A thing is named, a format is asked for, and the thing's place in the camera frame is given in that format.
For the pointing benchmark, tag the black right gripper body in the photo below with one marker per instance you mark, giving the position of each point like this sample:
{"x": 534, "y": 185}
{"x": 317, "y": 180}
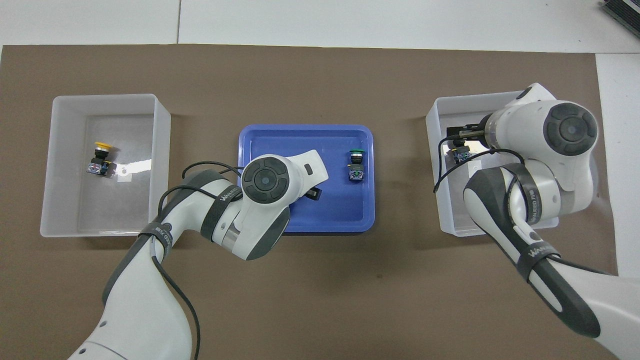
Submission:
{"x": 465, "y": 137}

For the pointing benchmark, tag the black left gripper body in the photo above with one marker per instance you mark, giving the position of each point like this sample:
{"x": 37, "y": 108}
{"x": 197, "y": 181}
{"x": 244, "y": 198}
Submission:
{"x": 312, "y": 194}

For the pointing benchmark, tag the green push button switch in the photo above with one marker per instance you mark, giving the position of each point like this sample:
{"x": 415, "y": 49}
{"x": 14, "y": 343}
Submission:
{"x": 356, "y": 166}
{"x": 462, "y": 155}

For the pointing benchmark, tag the yellow push button switch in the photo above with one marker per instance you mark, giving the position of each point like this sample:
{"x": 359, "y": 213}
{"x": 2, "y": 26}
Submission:
{"x": 101, "y": 162}

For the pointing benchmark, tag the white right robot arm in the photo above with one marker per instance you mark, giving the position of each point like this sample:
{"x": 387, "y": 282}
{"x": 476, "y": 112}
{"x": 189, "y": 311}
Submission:
{"x": 540, "y": 150}

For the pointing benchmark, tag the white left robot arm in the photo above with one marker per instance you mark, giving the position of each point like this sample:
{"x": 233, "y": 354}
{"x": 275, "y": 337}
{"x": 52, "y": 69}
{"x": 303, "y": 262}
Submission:
{"x": 260, "y": 210}

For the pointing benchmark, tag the blue plastic tray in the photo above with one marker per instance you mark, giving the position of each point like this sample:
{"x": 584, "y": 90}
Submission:
{"x": 345, "y": 210}

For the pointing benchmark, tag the translucent white plastic box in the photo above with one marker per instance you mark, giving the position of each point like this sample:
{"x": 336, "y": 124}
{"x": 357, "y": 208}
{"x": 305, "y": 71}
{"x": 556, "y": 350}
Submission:
{"x": 65, "y": 210}
{"x": 447, "y": 210}

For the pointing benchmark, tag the brown table mat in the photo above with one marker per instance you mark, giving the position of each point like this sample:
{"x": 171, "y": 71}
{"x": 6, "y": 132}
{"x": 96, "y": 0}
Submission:
{"x": 350, "y": 290}

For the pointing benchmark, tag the white paper label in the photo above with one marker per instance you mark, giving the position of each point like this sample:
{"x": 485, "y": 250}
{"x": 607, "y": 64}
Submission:
{"x": 123, "y": 175}

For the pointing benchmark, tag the grey ribbed device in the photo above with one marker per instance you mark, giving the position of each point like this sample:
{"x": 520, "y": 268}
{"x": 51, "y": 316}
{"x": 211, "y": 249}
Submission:
{"x": 625, "y": 12}

